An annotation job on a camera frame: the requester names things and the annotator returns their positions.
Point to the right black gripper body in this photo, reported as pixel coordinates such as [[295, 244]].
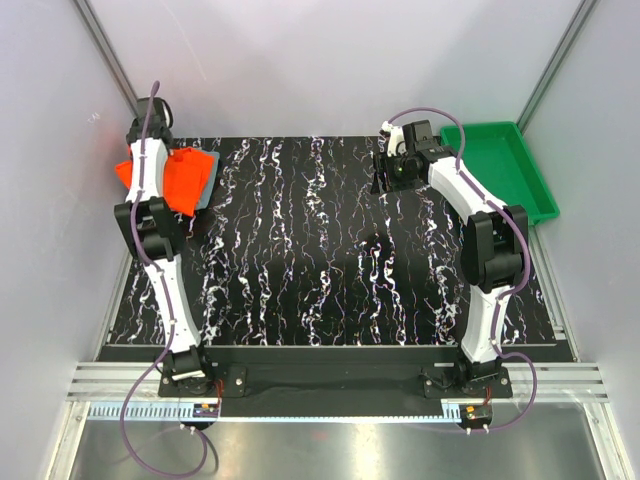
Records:
[[396, 170]]

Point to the orange t shirt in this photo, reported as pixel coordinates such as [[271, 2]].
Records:
[[167, 174]]

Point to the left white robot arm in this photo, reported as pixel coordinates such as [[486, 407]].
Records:
[[153, 237]]

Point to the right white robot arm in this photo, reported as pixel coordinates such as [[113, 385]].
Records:
[[495, 258]]

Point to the black marbled table mat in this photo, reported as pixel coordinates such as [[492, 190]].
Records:
[[294, 250]]

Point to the green plastic tray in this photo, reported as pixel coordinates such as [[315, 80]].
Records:
[[497, 154]]

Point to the folded grey-blue t shirt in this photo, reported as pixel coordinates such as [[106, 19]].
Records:
[[207, 166]]

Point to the right orange connector block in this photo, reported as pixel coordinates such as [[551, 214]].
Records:
[[477, 413]]

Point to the orange connector block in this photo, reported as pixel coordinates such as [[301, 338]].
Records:
[[206, 410], [477, 413]]

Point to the left orange connector block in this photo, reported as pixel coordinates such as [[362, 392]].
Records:
[[206, 410]]

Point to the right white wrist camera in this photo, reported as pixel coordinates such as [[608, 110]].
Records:
[[395, 141]]

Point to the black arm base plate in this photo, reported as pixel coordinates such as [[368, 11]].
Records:
[[325, 406]]

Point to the aluminium frame rail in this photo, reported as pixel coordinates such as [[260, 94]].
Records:
[[552, 382]]

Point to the white slotted cable duct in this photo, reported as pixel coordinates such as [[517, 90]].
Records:
[[144, 411]]

